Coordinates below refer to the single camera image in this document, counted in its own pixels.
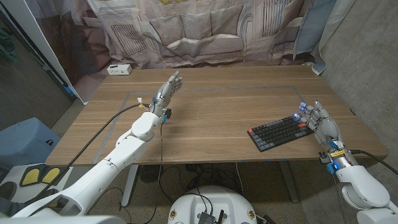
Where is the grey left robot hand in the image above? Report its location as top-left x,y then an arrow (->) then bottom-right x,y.
150,70 -> 183,118

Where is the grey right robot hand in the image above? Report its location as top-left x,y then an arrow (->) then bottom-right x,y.
294,100 -> 343,146

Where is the black keyboard with red keys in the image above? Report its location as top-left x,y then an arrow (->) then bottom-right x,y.
247,114 -> 315,153

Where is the white power strip box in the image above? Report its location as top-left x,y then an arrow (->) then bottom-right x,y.
106,63 -> 132,76

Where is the white table leg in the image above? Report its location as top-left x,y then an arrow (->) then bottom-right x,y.
278,161 -> 300,203
120,164 -> 139,208

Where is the printed living room backdrop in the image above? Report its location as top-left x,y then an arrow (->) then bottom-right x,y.
26,0 -> 357,103

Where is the round black floor fan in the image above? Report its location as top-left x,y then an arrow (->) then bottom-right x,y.
139,164 -> 160,184

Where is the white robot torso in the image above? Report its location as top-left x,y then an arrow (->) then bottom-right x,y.
167,185 -> 258,224

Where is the black electronics module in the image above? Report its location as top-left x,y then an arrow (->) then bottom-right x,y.
197,210 -> 225,224

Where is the yellow foot pedal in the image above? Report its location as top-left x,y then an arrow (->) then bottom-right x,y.
20,167 -> 40,187
41,167 -> 62,184

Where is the blue plastic bin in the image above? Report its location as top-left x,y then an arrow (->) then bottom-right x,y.
0,117 -> 62,170

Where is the white upright panel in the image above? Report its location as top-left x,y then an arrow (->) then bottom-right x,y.
0,0 -> 88,105

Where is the white foot pedal board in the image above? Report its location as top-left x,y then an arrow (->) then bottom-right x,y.
0,164 -> 74,203

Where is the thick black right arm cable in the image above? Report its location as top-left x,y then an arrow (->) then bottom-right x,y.
350,149 -> 398,175

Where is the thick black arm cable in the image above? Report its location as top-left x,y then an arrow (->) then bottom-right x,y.
29,103 -> 147,203
350,149 -> 398,175

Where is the thin black hanging cable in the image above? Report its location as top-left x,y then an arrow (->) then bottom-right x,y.
150,121 -> 165,224

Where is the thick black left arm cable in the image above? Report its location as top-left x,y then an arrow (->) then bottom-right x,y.
29,103 -> 147,203

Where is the black floor cable bundle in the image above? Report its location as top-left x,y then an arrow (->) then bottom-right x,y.
164,163 -> 245,197

